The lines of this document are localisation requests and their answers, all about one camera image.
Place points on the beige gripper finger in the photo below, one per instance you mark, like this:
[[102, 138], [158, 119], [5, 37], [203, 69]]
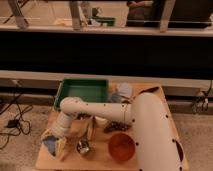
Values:
[[47, 135], [62, 148]]

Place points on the blue sponge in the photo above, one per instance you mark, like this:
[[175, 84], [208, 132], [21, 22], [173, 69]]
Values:
[[50, 143]]

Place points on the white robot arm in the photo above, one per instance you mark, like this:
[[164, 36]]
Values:
[[156, 148]]

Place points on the green plastic tray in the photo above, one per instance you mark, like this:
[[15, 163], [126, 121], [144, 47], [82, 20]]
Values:
[[89, 90]]

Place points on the small metal cup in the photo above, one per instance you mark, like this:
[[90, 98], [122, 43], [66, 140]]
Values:
[[83, 147]]

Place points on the wooden table board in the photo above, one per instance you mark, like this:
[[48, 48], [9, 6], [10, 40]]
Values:
[[98, 158]]

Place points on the yellow banana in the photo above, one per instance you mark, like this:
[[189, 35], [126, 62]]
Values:
[[87, 128]]

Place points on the white plastic cup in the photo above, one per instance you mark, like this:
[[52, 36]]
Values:
[[101, 122]]

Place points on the orange plastic bowl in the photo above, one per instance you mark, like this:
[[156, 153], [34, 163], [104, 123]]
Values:
[[121, 147]]

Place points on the bunch of dark grapes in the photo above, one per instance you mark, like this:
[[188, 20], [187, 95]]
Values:
[[116, 126]]

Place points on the small blue cup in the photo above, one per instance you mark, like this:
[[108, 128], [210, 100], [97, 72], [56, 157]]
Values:
[[115, 97]]

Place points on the purple plastic bowl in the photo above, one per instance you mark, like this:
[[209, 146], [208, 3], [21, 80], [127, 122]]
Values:
[[180, 151]]

